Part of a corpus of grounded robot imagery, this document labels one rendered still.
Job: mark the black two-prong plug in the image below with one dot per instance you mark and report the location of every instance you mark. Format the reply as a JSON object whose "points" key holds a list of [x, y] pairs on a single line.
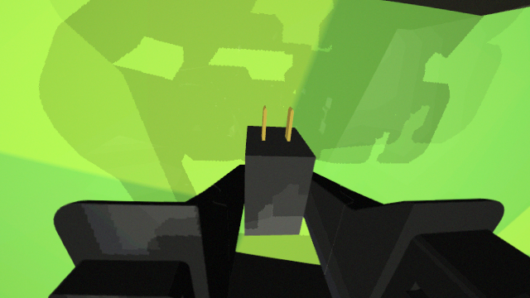
{"points": [[279, 167]]}

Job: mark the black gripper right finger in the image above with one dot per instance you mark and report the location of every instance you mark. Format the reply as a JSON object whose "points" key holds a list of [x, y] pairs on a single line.
{"points": [[360, 242]]}

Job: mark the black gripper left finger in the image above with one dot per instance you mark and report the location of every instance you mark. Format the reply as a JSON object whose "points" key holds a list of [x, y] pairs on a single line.
{"points": [[202, 232]]}

